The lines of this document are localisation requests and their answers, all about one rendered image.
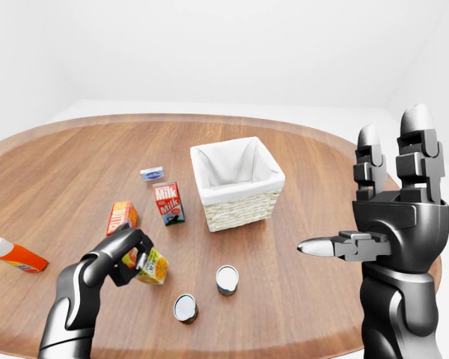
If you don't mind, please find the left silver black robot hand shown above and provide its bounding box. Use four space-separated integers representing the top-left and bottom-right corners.
81 222 155 288

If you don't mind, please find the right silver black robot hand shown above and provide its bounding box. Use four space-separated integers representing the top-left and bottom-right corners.
296 102 449 277

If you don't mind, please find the orange juice carton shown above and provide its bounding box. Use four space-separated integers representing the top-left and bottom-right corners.
120 246 170 286

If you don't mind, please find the wicker basket with white liner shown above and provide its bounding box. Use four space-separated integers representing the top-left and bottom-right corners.
189 135 287 233

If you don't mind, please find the orange butter box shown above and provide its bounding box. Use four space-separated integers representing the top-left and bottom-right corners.
106 200 139 237

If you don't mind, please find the red milk carton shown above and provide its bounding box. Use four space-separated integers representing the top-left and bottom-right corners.
152 180 186 227

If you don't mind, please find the small blue white box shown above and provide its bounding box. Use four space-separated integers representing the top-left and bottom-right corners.
139 165 166 182

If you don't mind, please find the tin with red label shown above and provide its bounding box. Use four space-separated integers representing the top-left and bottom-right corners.
173 293 199 325

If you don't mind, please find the tin with blue green label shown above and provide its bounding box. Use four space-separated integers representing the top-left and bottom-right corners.
215 265 240 297

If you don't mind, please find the orange bottle with white cap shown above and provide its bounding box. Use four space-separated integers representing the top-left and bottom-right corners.
0 236 49 274

